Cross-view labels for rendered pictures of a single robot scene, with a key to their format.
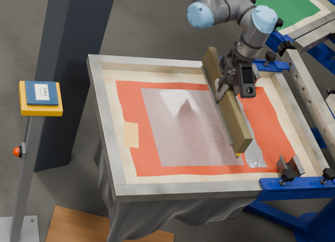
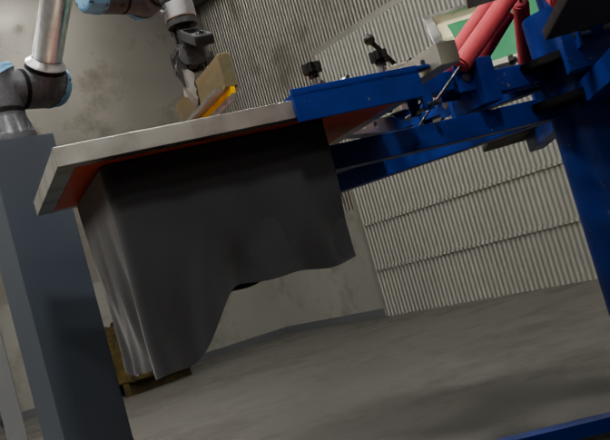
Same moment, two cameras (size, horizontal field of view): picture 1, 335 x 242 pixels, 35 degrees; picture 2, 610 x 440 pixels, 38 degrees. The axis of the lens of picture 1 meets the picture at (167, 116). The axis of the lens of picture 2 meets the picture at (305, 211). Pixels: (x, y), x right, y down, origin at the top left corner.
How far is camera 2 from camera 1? 1.82 m
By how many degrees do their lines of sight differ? 49
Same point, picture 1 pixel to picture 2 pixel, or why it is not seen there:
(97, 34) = (70, 241)
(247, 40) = not seen: outside the picture
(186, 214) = (250, 256)
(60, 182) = not seen: outside the picture
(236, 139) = (218, 77)
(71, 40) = (34, 258)
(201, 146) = not seen: hidden behind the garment
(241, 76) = (184, 33)
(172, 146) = not seen: hidden behind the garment
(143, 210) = (156, 241)
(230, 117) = (207, 83)
